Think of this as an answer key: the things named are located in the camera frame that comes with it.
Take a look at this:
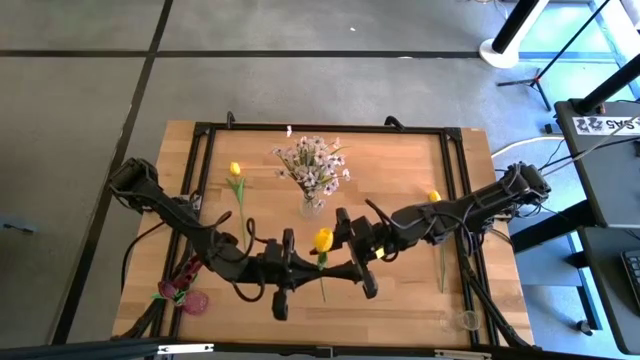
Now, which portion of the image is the black slanted pole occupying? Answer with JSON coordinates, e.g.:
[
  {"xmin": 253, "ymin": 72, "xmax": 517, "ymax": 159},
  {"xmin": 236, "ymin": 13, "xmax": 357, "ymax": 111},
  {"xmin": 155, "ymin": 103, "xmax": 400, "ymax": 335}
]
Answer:
[{"xmin": 574, "ymin": 52, "xmax": 640, "ymax": 115}]

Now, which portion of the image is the black table frame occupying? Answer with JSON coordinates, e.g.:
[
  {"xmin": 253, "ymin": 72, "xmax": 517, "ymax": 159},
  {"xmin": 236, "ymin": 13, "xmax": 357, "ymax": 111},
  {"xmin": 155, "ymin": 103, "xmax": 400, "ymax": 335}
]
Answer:
[{"xmin": 167, "ymin": 121, "xmax": 501, "ymax": 349}]

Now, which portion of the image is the black tripod stand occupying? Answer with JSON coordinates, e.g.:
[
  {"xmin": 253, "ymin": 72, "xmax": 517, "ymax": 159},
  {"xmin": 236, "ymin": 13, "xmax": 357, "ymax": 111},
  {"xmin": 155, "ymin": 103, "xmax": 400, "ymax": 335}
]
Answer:
[{"xmin": 497, "ymin": 0, "xmax": 614, "ymax": 112}]

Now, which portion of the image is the dark grey low desk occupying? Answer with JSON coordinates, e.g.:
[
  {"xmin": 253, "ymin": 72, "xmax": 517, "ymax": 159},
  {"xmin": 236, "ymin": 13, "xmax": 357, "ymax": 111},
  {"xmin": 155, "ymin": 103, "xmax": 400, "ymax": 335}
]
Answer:
[{"xmin": 579, "ymin": 227, "xmax": 640, "ymax": 356}]

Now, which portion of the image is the small clear glass vase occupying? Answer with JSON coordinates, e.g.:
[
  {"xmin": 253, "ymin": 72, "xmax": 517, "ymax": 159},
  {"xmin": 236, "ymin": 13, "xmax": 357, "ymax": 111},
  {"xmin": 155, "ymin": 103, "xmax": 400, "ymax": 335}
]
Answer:
[{"xmin": 452, "ymin": 309, "xmax": 482, "ymax": 332}]

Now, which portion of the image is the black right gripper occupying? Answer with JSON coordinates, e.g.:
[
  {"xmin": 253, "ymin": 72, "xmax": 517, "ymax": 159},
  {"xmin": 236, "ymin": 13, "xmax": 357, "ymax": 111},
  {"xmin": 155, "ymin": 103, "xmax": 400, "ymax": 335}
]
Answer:
[{"xmin": 327, "ymin": 207, "xmax": 390, "ymax": 300}]

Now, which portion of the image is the black desk leg beam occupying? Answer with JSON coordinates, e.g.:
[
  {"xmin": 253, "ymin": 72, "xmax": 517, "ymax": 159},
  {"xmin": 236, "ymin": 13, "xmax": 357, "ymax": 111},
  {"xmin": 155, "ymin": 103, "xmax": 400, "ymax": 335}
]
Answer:
[{"xmin": 509, "ymin": 199, "xmax": 601, "ymax": 254}]

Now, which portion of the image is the white floor stand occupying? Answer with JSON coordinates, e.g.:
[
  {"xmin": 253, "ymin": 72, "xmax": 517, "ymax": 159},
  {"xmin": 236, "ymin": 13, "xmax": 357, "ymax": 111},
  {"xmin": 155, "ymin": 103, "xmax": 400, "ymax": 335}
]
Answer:
[{"xmin": 478, "ymin": 0, "xmax": 551, "ymax": 70}]

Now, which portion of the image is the white cable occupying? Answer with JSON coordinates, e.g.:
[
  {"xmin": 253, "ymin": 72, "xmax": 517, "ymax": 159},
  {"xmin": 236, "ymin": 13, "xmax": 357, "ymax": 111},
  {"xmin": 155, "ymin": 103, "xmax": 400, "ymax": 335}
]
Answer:
[{"xmin": 492, "ymin": 133, "xmax": 567, "ymax": 161}]

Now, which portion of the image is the black cable bundle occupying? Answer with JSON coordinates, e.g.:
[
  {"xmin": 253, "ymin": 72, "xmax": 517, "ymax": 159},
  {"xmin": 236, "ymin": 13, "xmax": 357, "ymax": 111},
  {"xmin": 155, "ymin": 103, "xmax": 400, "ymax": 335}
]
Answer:
[
  {"xmin": 459, "ymin": 234, "xmax": 531, "ymax": 349},
  {"xmin": 119, "ymin": 279, "xmax": 194, "ymax": 341}
]

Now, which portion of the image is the silver beam bracket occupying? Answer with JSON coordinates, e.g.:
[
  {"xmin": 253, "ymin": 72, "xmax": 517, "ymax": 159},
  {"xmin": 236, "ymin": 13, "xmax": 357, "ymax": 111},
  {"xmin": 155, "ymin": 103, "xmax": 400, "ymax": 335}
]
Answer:
[
  {"xmin": 433, "ymin": 348, "xmax": 494, "ymax": 360},
  {"xmin": 157, "ymin": 342, "xmax": 215, "ymax": 356}
]

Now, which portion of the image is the white printed label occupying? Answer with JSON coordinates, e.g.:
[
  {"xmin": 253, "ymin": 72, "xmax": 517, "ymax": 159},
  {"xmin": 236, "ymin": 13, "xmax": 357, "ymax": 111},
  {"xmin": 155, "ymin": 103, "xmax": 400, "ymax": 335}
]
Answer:
[{"xmin": 572, "ymin": 115, "xmax": 640, "ymax": 136}]

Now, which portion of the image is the yellow tulip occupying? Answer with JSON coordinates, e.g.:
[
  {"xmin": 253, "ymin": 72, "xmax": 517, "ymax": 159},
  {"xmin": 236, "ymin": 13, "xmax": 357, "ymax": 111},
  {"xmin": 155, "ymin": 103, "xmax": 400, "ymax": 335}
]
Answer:
[
  {"xmin": 312, "ymin": 227, "xmax": 335, "ymax": 304},
  {"xmin": 225, "ymin": 161, "xmax": 250, "ymax": 251},
  {"xmin": 428, "ymin": 189, "xmax": 448, "ymax": 294}
]

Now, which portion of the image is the black front beam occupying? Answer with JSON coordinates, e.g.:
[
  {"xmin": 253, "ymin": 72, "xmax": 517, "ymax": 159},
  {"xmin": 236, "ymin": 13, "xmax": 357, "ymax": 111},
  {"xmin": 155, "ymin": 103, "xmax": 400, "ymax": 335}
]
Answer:
[{"xmin": 0, "ymin": 337, "xmax": 640, "ymax": 360}]

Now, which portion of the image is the pink glass vase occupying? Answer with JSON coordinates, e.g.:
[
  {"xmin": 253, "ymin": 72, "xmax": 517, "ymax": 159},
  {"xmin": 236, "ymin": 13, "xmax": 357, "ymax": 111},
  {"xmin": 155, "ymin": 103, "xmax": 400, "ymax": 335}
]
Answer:
[{"xmin": 182, "ymin": 290, "xmax": 210, "ymax": 317}]

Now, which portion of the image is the black keyboard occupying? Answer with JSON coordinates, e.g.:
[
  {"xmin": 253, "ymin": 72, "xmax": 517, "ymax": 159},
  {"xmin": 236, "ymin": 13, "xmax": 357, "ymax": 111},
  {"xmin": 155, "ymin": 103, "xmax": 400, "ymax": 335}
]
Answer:
[{"xmin": 621, "ymin": 249, "xmax": 640, "ymax": 311}]

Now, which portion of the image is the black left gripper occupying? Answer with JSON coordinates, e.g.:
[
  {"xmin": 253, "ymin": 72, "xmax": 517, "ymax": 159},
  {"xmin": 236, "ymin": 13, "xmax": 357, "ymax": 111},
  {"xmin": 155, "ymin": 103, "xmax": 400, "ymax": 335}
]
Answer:
[{"xmin": 262, "ymin": 228, "xmax": 326, "ymax": 321}]

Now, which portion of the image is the white frame beam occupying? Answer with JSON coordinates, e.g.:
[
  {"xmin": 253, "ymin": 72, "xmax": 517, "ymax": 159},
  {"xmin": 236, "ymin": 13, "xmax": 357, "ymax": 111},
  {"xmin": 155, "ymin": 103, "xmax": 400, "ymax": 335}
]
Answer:
[{"xmin": 592, "ymin": 0, "xmax": 640, "ymax": 66}]

